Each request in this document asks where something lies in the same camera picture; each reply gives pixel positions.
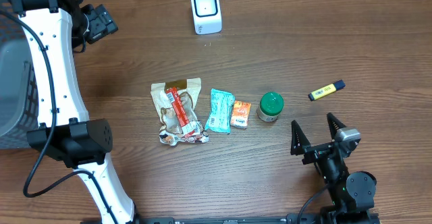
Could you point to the orange snack packet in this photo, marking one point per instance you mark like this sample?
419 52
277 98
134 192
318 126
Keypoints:
240 114

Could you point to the green lid jar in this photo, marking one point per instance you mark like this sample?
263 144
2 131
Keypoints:
270 106

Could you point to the yellow highlighter marker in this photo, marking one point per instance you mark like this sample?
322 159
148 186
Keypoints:
326 90

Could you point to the white barcode scanner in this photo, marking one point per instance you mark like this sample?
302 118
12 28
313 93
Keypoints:
207 16

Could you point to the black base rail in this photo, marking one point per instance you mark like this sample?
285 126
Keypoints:
288 219

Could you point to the dark grey plastic basket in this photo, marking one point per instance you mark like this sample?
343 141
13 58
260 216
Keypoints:
19 97

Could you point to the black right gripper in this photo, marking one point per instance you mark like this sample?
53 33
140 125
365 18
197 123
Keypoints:
300 142

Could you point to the red snack stick packet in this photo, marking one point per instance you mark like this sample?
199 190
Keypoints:
188 128

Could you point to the beige dog treat bag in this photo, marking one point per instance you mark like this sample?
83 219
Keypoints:
170 132

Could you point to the mint green tissue packet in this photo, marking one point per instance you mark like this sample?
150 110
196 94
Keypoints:
222 103

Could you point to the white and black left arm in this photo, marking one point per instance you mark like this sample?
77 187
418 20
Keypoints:
55 30

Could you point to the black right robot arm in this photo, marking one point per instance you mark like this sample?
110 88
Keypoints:
352 194

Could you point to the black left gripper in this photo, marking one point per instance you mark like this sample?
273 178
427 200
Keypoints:
102 24

